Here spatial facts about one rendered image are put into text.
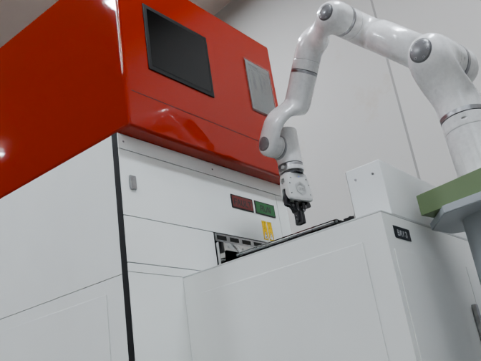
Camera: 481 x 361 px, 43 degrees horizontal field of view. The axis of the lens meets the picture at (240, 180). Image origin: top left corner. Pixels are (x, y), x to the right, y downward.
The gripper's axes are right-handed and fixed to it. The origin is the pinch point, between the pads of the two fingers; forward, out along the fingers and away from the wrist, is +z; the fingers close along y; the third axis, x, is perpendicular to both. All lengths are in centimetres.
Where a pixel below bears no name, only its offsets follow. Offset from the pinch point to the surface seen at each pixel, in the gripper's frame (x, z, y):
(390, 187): -50, 10, -17
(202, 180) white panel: 12.0, -15.0, -27.7
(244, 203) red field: 16.9, -10.4, -8.3
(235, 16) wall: 171, -237, 136
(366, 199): -45, 12, -21
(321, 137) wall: 113, -105, 142
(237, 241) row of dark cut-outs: 14.9, 3.7, -15.1
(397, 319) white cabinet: -50, 42, -26
